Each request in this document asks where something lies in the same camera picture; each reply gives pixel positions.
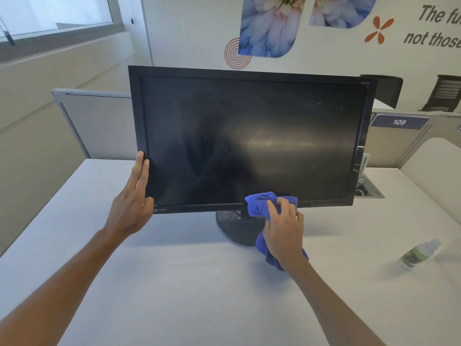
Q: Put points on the person's left forearm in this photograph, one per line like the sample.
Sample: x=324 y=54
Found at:
x=50 y=291

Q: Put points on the grey framed window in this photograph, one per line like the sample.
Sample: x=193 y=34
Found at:
x=54 y=25

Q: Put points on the black slatted office chair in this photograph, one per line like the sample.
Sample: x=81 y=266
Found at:
x=444 y=93

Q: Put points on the blue microfiber cloth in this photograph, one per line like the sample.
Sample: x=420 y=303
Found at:
x=257 y=205

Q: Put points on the black acer monitor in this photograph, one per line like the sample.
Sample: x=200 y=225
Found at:
x=252 y=140

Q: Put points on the person's right forearm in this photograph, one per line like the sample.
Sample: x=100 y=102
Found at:
x=331 y=309

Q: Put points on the grey side partition panel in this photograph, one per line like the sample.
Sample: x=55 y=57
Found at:
x=97 y=126

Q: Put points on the person's left hand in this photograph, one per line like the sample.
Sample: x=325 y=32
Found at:
x=129 y=208

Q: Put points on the beige cubicle partition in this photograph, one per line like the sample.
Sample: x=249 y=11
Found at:
x=389 y=147
x=439 y=129

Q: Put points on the small white spray bottle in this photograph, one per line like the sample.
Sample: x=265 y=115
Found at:
x=417 y=255

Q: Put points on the blind pull wand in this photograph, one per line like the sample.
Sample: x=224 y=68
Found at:
x=9 y=37

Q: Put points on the person's right hand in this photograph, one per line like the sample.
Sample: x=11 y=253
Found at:
x=284 y=237

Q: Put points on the black mesh office chair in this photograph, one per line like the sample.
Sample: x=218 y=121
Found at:
x=389 y=90

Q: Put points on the frosted desk divider panel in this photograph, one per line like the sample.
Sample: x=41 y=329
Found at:
x=435 y=172

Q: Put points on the blue flower wall decal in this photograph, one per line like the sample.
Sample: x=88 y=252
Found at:
x=270 y=28

